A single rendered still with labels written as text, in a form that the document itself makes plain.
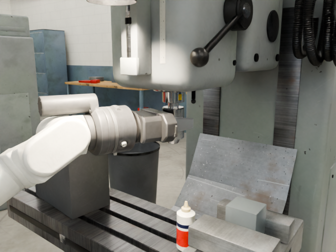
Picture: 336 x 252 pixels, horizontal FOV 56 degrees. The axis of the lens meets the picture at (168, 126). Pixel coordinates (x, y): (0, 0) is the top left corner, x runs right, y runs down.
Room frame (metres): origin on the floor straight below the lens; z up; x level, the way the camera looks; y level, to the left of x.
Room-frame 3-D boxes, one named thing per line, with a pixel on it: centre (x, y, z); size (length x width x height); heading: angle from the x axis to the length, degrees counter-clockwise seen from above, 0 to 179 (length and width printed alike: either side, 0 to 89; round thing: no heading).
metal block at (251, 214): (0.54, -0.15, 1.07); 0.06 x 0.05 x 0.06; 54
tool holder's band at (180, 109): (0.65, -0.01, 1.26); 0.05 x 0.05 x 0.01
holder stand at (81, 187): (0.86, 0.28, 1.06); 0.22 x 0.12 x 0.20; 46
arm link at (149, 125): (0.60, 0.07, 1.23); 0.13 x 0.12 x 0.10; 33
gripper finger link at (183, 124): (0.62, -0.03, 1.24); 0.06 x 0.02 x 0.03; 123
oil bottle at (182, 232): (0.62, -0.04, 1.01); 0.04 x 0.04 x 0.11
